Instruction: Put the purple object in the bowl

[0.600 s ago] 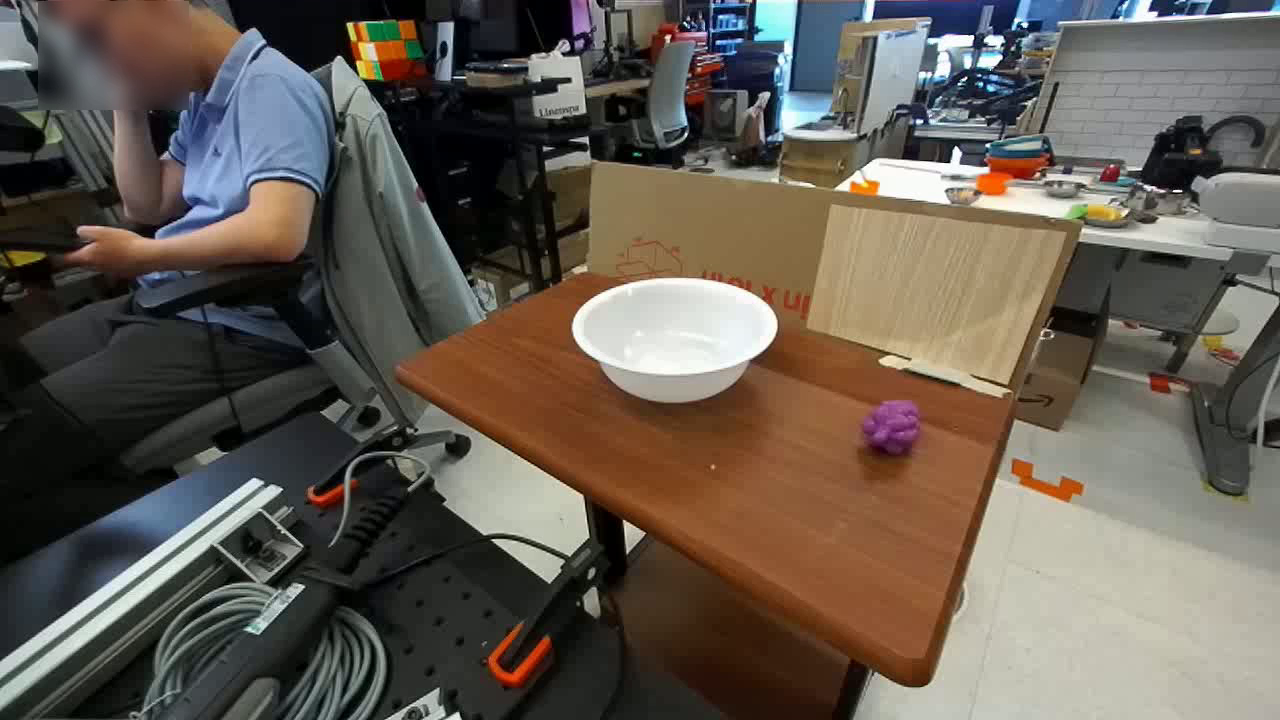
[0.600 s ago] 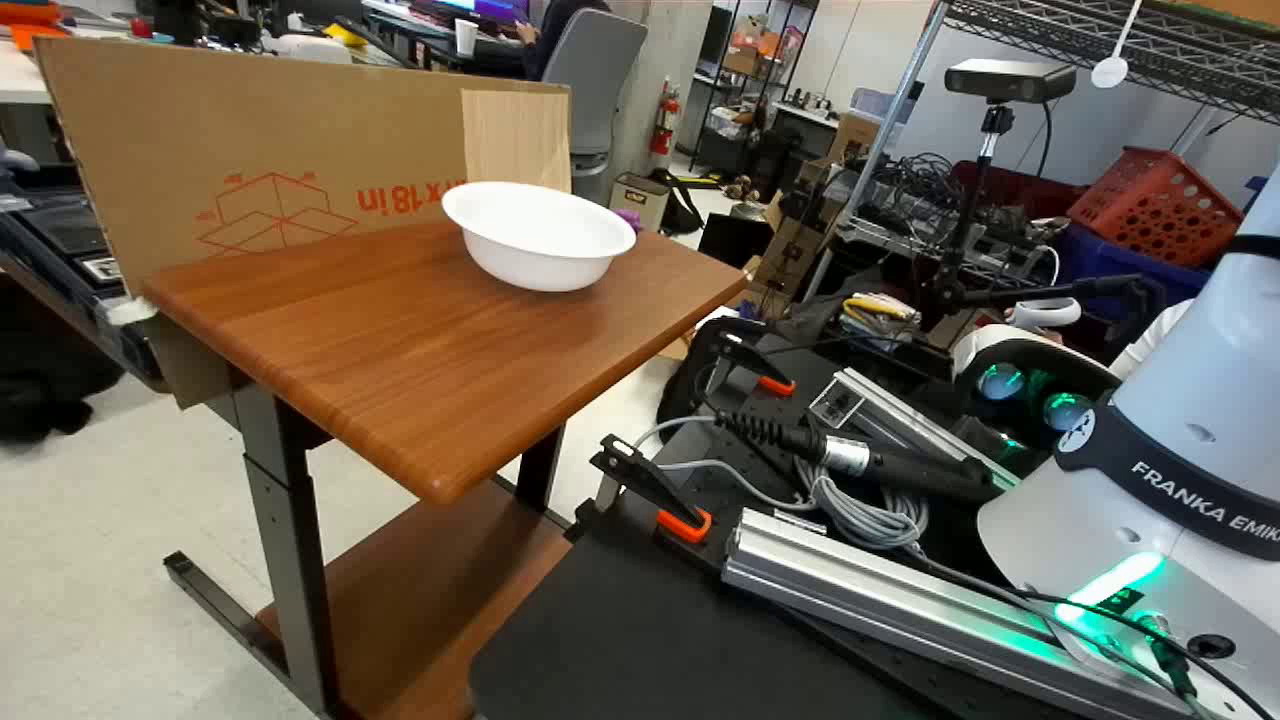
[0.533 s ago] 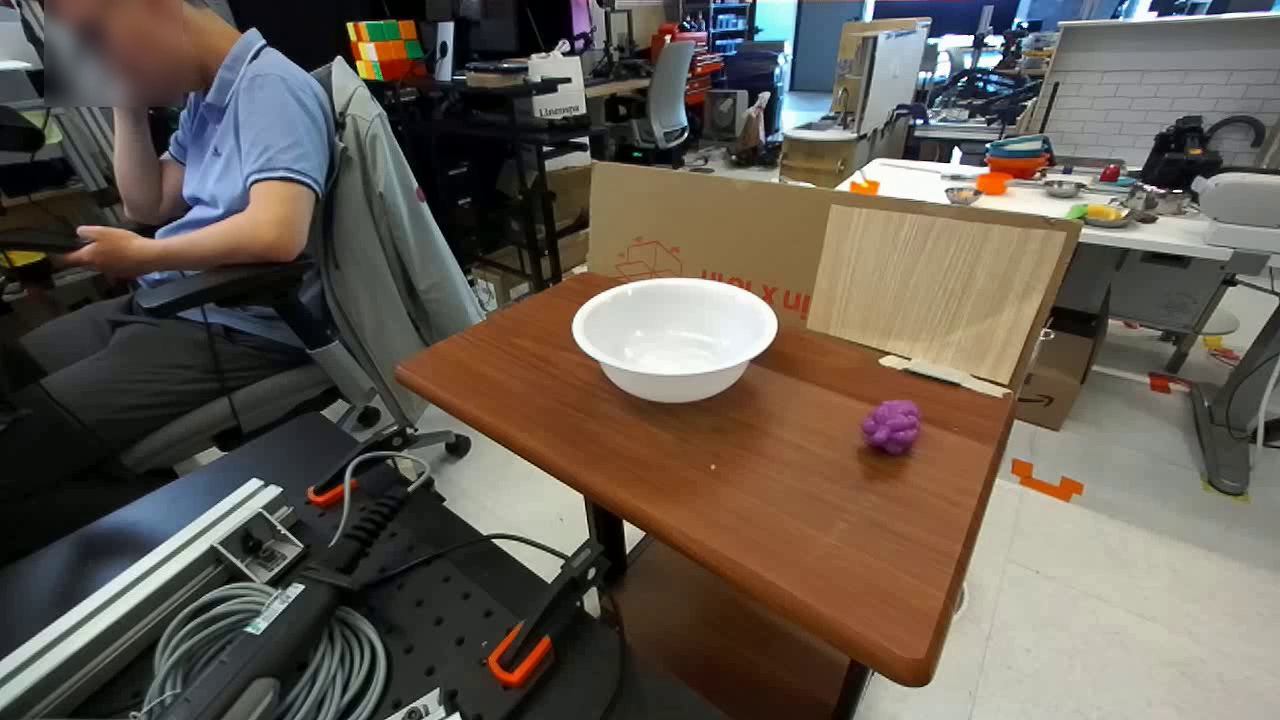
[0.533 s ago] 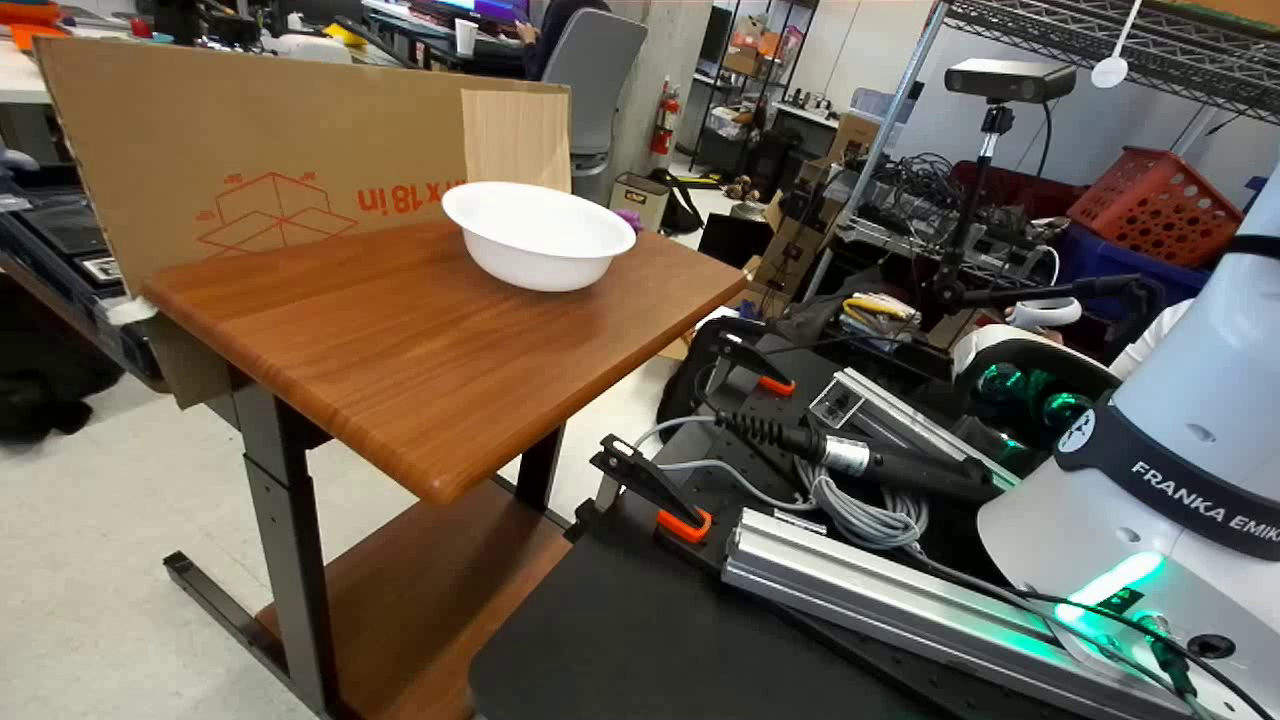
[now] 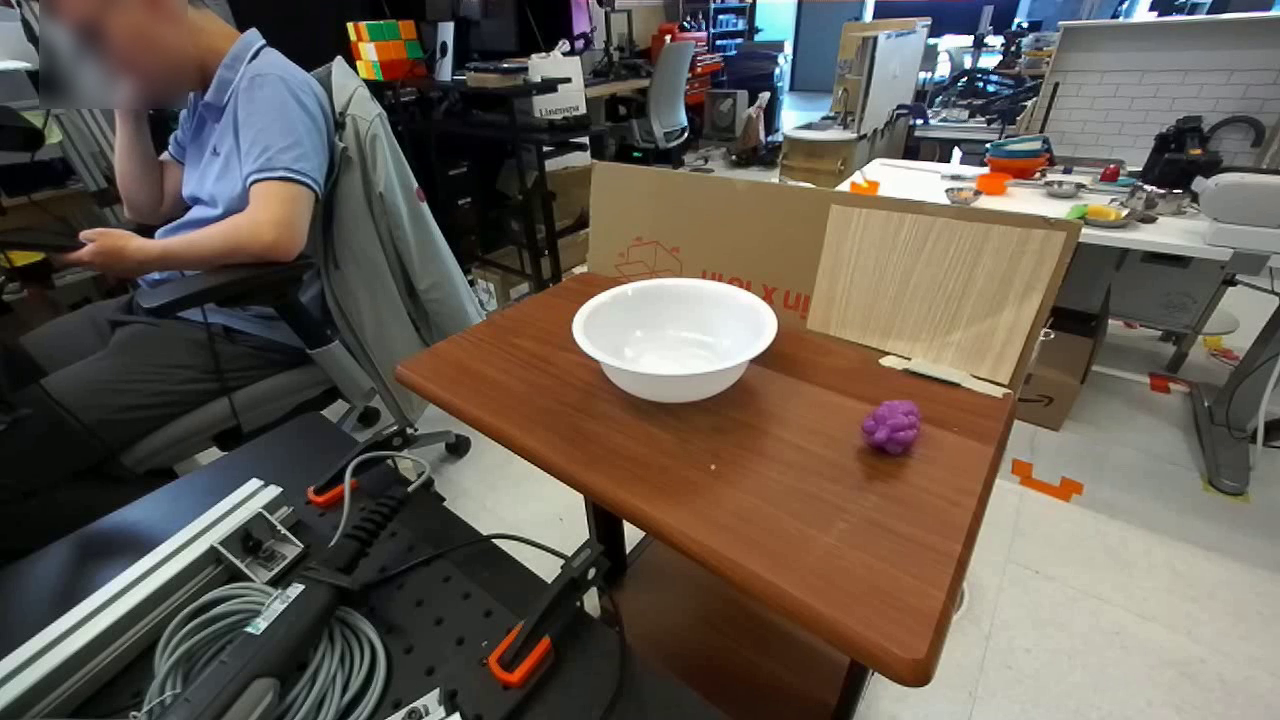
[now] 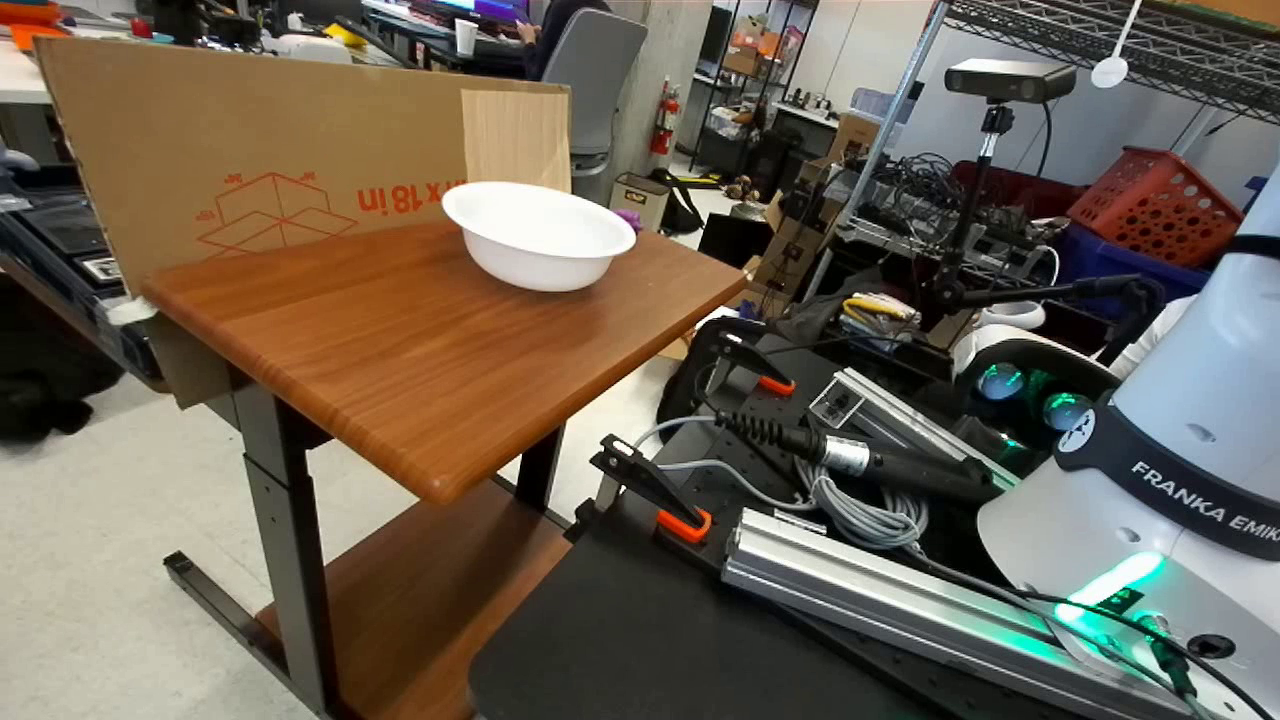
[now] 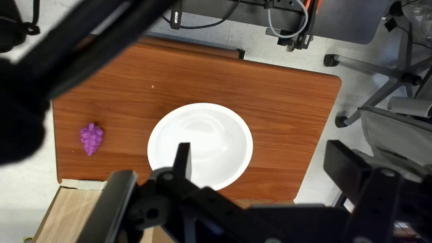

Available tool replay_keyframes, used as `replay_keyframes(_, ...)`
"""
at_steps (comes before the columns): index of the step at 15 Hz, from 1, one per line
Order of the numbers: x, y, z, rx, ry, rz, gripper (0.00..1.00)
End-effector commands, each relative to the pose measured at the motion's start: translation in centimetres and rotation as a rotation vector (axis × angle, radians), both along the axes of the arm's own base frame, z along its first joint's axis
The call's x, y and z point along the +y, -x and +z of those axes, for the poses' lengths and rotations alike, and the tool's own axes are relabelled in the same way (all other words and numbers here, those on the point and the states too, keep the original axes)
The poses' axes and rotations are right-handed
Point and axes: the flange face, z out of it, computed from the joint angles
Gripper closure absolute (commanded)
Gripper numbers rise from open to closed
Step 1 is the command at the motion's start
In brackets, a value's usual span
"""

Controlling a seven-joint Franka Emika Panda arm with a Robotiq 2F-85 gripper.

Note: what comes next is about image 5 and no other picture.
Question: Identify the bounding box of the black clamp with orange handle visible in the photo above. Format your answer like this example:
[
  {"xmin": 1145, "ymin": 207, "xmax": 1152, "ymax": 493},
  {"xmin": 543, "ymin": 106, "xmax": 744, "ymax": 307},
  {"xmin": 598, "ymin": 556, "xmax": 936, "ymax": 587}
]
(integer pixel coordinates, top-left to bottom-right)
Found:
[
  {"xmin": 483, "ymin": 538, "xmax": 610, "ymax": 696},
  {"xmin": 301, "ymin": 450, "xmax": 440, "ymax": 519}
]

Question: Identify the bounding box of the grey jacket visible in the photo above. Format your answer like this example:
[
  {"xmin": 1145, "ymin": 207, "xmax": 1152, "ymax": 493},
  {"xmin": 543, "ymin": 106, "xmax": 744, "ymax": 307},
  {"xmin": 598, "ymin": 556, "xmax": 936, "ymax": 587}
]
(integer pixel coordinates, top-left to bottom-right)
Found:
[{"xmin": 311, "ymin": 54, "xmax": 492, "ymax": 392}]

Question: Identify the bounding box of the black office chair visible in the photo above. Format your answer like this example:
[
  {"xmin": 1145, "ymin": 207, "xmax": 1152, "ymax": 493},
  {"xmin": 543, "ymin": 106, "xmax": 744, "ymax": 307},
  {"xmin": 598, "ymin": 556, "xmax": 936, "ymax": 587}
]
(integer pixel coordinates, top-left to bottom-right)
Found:
[{"xmin": 110, "ymin": 255, "xmax": 476, "ymax": 487}]

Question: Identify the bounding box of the grey cable bundle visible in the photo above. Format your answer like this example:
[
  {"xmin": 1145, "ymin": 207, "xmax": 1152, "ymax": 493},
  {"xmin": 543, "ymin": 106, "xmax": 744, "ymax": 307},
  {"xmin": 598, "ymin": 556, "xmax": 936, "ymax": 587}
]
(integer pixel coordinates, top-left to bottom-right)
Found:
[{"xmin": 126, "ymin": 575, "xmax": 390, "ymax": 720}]

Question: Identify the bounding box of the brown cardboard box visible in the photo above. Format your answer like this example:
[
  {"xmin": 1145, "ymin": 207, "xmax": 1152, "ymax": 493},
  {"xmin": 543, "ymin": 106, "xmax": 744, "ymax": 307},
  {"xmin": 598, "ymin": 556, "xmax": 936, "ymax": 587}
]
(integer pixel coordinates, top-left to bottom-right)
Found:
[{"xmin": 585, "ymin": 157, "xmax": 854, "ymax": 323}]

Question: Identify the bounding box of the aluminium profile rail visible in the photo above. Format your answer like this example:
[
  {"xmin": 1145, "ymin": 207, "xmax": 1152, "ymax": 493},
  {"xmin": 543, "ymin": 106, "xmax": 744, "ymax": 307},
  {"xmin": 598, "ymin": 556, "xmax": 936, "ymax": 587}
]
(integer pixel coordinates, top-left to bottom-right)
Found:
[{"xmin": 0, "ymin": 472, "xmax": 291, "ymax": 718}]

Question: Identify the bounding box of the white bowl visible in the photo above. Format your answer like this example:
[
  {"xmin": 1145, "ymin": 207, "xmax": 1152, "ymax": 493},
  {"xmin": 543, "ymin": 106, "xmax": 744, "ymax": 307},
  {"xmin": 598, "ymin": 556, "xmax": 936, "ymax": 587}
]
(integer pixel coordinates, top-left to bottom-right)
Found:
[{"xmin": 569, "ymin": 273, "xmax": 783, "ymax": 409}]

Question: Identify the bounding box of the white tape strip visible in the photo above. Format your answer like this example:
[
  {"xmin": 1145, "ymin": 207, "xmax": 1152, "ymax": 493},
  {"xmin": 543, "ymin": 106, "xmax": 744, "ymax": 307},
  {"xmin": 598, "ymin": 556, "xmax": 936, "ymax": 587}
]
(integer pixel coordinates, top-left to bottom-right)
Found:
[{"xmin": 877, "ymin": 350, "xmax": 1013, "ymax": 405}]

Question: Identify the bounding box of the black table leg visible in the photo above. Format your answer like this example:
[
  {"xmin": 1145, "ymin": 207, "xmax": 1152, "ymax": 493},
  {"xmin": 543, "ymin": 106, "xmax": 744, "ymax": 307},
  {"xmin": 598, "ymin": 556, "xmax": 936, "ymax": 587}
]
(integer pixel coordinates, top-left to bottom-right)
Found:
[{"xmin": 585, "ymin": 495, "xmax": 633, "ymax": 626}]

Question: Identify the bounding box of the white pegboard panel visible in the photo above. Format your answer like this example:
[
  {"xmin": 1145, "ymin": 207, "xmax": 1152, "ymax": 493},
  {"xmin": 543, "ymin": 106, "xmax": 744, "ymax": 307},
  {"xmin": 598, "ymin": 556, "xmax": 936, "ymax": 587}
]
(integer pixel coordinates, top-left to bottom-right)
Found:
[{"xmin": 1038, "ymin": 11, "xmax": 1280, "ymax": 172}]

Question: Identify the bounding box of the black device on desk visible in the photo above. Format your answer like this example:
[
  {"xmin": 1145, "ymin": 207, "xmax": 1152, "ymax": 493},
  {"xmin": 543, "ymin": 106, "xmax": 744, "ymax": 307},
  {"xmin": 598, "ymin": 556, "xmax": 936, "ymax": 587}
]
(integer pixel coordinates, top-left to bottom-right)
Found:
[{"xmin": 1141, "ymin": 114, "xmax": 1268, "ymax": 192}]

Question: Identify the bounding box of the colourful block stack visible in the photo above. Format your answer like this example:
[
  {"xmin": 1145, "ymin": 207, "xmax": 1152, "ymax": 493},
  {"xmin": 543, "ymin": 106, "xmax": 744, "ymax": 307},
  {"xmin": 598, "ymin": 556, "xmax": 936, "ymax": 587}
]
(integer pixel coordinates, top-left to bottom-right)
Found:
[{"xmin": 340, "ymin": 18, "xmax": 433, "ymax": 90}]

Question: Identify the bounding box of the white desk with grey leg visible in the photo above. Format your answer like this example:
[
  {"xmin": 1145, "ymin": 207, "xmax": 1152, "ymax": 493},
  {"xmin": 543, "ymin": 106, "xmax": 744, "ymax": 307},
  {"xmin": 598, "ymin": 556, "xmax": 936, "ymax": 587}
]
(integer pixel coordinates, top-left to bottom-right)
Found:
[{"xmin": 835, "ymin": 153, "xmax": 1280, "ymax": 501}]

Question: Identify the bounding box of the seated person in blue shirt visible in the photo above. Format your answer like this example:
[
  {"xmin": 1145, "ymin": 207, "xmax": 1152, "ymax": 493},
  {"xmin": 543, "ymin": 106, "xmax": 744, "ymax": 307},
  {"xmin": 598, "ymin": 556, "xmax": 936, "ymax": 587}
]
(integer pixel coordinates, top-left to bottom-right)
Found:
[{"xmin": 0, "ymin": 0, "xmax": 336, "ymax": 501}]

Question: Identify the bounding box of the light wooden panel board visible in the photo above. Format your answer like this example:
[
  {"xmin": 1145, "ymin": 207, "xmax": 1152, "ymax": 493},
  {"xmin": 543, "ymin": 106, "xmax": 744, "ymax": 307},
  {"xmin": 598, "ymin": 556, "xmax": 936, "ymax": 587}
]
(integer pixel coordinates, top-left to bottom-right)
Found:
[{"xmin": 803, "ymin": 195, "xmax": 1078, "ymax": 399}]

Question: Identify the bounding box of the purple toy grape bunch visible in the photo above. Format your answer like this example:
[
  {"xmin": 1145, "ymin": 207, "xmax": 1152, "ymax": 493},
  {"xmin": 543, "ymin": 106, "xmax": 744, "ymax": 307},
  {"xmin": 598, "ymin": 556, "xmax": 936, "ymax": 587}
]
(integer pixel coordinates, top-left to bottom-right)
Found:
[{"xmin": 854, "ymin": 395, "xmax": 926, "ymax": 460}]

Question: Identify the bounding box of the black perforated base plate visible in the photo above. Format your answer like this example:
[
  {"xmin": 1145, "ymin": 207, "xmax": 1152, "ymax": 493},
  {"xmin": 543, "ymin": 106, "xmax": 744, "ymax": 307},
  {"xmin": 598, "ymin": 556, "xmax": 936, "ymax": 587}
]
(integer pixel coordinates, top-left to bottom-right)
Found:
[{"xmin": 0, "ymin": 414, "xmax": 633, "ymax": 720}]

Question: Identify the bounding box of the black shelf table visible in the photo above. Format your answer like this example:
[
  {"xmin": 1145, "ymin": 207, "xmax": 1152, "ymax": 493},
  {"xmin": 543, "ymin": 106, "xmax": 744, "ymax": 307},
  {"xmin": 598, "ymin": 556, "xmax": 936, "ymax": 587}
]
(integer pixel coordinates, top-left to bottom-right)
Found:
[{"xmin": 419, "ymin": 61, "xmax": 594, "ymax": 294}]

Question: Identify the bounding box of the small cardboard box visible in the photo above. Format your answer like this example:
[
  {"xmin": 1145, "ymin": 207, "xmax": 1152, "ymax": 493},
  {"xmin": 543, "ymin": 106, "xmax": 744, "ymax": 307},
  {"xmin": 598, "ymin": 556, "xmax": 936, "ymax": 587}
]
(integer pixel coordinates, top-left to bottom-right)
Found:
[{"xmin": 1014, "ymin": 323, "xmax": 1100, "ymax": 437}]

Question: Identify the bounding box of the orange floor tape marker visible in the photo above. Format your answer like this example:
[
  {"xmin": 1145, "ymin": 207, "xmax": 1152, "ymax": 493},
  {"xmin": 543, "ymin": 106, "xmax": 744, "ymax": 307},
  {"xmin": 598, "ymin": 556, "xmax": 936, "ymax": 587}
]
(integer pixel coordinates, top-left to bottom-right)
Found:
[{"xmin": 1008, "ymin": 455, "xmax": 1089, "ymax": 509}]

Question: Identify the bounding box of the tall open cardboard box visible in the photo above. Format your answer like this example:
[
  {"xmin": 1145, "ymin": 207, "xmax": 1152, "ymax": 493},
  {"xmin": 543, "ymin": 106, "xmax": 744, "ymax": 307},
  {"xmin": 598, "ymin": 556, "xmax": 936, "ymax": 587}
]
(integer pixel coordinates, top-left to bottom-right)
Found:
[{"xmin": 831, "ymin": 11, "xmax": 936, "ymax": 141}]

